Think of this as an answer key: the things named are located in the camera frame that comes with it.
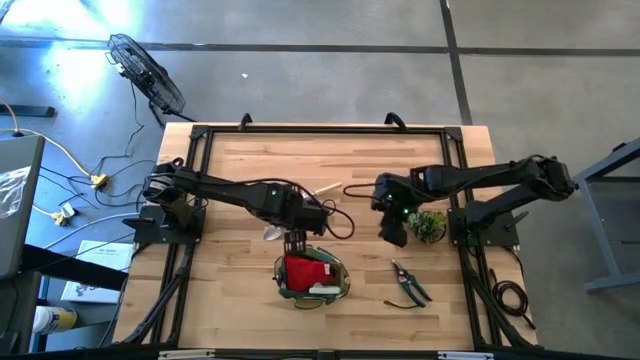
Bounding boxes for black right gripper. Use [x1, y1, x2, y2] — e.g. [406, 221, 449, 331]
[370, 172, 421, 249]

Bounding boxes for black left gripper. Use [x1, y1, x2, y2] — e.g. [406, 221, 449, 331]
[279, 187, 331, 257]

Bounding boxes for red gardening glove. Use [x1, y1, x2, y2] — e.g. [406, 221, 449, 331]
[283, 254, 335, 293]

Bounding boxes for green pruning shears with strap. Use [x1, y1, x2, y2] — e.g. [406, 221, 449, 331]
[383, 258, 434, 310]

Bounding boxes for narrow steel trowel wooden handle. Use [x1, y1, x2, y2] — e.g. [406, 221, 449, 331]
[312, 181, 344, 197]

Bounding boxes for potted green succulent plant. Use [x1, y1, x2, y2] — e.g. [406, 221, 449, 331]
[405, 209, 448, 245]

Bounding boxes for white tape strip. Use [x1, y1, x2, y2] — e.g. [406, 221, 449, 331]
[157, 349, 217, 360]
[437, 350, 496, 360]

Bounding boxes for white paper sheet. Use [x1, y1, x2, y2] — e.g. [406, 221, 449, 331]
[74, 239, 136, 274]

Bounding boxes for printed paper sheet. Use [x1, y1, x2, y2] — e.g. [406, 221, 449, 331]
[60, 279, 126, 305]

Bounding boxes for black floor fan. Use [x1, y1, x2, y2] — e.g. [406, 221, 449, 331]
[104, 32, 198, 126]

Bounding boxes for black desk beam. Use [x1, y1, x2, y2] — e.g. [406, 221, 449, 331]
[19, 243, 129, 292]

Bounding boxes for yellow white plug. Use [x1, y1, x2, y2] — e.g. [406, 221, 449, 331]
[51, 203, 78, 227]

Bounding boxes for white yellow spray can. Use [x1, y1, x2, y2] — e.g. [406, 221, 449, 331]
[31, 305, 79, 335]

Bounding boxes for grey cabinet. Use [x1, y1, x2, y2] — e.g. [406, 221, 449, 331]
[0, 133, 46, 279]

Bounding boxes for clear plastic wrap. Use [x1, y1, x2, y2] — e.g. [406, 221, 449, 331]
[0, 166, 31, 220]

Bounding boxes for black flat floor bar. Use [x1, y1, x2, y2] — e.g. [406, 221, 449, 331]
[0, 103, 57, 120]

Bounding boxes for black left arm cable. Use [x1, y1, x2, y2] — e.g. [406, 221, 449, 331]
[234, 177, 356, 240]

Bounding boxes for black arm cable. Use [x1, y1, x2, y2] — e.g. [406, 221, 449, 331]
[342, 181, 384, 201]
[234, 177, 356, 240]

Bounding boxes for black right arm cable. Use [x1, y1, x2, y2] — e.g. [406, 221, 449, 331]
[342, 181, 384, 201]

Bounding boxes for black aluminium table frame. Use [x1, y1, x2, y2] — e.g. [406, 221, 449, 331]
[117, 122, 540, 351]

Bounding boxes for coiled black cable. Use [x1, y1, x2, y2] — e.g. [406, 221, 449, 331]
[487, 267, 538, 331]

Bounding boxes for black fan power cord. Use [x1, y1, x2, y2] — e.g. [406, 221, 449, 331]
[92, 82, 146, 176]

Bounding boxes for grey floor cable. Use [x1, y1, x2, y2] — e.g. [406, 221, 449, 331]
[43, 213, 132, 250]

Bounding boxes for grey metal table frame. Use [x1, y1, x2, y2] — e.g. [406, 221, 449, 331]
[551, 137, 640, 294]

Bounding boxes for black floor cables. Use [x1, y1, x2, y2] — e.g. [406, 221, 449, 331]
[38, 149, 157, 209]

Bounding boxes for cream power cable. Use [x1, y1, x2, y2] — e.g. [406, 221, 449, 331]
[0, 95, 96, 179]

